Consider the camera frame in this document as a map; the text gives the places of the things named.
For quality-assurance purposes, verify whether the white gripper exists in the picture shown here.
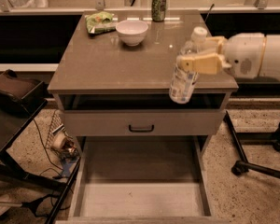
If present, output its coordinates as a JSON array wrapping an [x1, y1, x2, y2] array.
[[176, 33, 266, 78]]

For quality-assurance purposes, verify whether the grey drawer cabinet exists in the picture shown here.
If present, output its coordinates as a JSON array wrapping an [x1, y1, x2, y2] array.
[[49, 10, 238, 147]]

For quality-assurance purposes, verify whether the black box on table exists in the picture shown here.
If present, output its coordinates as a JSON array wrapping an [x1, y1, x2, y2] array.
[[0, 69, 45, 116]]

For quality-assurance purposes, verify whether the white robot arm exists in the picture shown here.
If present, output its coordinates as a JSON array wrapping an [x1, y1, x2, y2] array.
[[176, 33, 280, 82]]

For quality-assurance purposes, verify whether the green snack bag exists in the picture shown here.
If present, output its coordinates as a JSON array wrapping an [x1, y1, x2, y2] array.
[[84, 11, 116, 35]]

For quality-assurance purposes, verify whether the black office chair base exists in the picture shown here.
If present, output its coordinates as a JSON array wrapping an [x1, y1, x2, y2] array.
[[224, 113, 280, 179]]

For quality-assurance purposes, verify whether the open lower drawer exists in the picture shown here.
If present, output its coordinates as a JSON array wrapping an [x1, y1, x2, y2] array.
[[56, 137, 229, 224]]

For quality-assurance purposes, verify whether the black side table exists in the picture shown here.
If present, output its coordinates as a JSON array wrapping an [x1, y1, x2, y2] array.
[[0, 99, 80, 224]]

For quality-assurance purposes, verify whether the wire basket with clutter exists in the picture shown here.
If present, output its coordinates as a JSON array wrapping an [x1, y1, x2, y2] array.
[[45, 110, 79, 160]]

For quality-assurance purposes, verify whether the clear plastic water bottle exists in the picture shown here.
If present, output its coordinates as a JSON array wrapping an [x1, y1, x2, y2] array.
[[169, 26, 207, 105]]

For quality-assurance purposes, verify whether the black drawer handle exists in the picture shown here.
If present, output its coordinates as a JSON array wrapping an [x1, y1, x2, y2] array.
[[128, 125, 155, 133]]

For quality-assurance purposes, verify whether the white ceramic bowl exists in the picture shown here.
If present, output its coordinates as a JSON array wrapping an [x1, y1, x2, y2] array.
[[116, 20, 148, 46]]

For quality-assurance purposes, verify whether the green soda can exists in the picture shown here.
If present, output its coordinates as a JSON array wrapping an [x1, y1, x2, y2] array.
[[151, 0, 166, 21]]

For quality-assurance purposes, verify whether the closed upper drawer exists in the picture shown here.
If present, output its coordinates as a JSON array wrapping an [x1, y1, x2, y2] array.
[[60, 111, 225, 137]]

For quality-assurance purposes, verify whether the black cable on floor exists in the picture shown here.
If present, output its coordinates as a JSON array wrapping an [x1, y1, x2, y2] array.
[[32, 119, 73, 217]]

